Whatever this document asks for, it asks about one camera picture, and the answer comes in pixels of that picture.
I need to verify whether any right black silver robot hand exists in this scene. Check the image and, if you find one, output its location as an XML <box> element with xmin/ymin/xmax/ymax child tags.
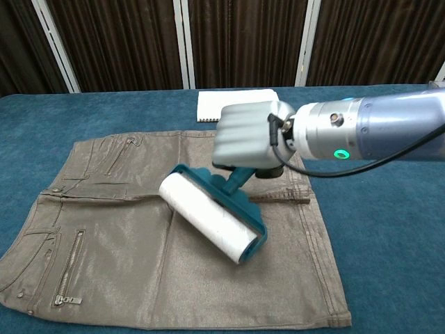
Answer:
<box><xmin>211</xmin><ymin>100</ymin><xmax>298</xmax><ymax>180</ymax></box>

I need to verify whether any teal yellow lint roller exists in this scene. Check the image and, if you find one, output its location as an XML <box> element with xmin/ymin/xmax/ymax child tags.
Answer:
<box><xmin>158</xmin><ymin>164</ymin><xmax>269</xmax><ymax>267</ymax></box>

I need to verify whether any taupe shiny zippered skirt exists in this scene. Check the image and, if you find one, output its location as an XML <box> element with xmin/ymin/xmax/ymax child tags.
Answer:
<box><xmin>0</xmin><ymin>129</ymin><xmax>353</xmax><ymax>331</ymax></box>

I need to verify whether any white folded towel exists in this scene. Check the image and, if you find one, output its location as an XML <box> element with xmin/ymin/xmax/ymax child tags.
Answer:
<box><xmin>196</xmin><ymin>88</ymin><xmax>280</xmax><ymax>124</ymax></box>

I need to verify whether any dark pleated screen panel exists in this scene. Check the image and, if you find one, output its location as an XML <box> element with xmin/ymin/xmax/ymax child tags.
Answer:
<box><xmin>307</xmin><ymin>0</ymin><xmax>445</xmax><ymax>87</ymax></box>
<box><xmin>44</xmin><ymin>0</ymin><xmax>184</xmax><ymax>93</ymax></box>
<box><xmin>187</xmin><ymin>0</ymin><xmax>309</xmax><ymax>90</ymax></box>
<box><xmin>0</xmin><ymin>0</ymin><xmax>70</xmax><ymax>98</ymax></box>

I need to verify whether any teal blue tablecloth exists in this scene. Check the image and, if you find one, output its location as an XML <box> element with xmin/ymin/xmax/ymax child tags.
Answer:
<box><xmin>0</xmin><ymin>83</ymin><xmax>445</xmax><ymax>334</ymax></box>

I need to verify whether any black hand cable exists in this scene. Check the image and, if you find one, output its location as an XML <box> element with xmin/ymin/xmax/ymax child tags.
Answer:
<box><xmin>266</xmin><ymin>113</ymin><xmax>445</xmax><ymax>179</ymax></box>

